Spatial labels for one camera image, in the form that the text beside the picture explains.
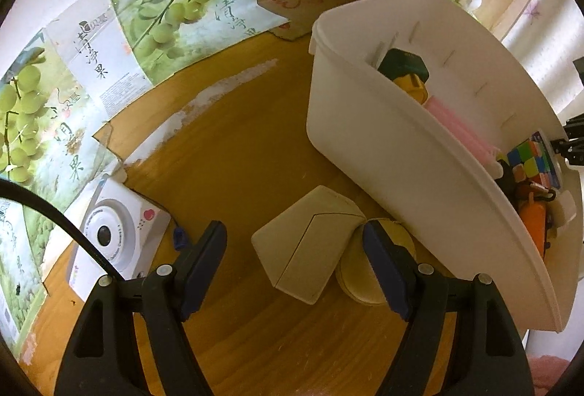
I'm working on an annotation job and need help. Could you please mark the pink fleece cloth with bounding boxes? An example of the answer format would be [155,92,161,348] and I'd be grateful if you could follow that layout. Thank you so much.
[529,355,578,396]

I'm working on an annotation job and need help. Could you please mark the green tissue pack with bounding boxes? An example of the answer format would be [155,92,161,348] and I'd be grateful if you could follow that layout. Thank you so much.
[449,0,483,16]

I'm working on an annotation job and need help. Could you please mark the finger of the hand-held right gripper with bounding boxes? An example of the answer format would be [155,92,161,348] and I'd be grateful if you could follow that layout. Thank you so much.
[551,113,584,166]

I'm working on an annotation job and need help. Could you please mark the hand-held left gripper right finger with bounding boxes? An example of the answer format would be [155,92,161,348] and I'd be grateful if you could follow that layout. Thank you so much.
[362,220,534,396]

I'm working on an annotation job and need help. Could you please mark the white plastic storage bin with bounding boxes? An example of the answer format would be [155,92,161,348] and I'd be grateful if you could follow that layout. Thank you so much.
[306,0,578,333]

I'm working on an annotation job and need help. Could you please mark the orange round toy blue centre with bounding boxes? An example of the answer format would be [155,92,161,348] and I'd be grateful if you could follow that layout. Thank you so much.
[518,181,557,260]

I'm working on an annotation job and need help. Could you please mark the green yellow toy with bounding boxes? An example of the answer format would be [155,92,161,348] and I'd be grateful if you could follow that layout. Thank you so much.
[381,48,430,105]

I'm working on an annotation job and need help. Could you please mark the round beige case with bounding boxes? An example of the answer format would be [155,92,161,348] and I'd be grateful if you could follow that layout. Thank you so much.
[335,218,417,308]

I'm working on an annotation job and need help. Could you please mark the multicoloured puzzle cube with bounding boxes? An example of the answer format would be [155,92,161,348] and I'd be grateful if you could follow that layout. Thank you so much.
[506,139,555,187]

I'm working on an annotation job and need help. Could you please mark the black cable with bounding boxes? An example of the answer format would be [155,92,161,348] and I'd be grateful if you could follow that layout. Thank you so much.
[0,179,124,280]

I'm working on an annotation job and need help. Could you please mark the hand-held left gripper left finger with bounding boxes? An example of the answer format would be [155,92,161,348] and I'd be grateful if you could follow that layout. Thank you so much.
[54,220,228,396]

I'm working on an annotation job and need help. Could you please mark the pink tube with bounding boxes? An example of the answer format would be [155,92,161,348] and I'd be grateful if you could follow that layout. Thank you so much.
[424,97,500,164]

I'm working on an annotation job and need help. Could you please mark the beige polyhedron block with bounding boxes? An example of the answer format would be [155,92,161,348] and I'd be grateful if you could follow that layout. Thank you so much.
[251,185,367,304]

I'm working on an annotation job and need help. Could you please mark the grape printed cardboard sheet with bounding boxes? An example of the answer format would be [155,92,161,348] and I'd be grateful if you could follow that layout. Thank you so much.
[0,0,293,360]

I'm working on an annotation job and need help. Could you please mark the white toy camera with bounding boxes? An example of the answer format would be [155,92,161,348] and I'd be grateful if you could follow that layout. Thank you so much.
[66,177,172,301]

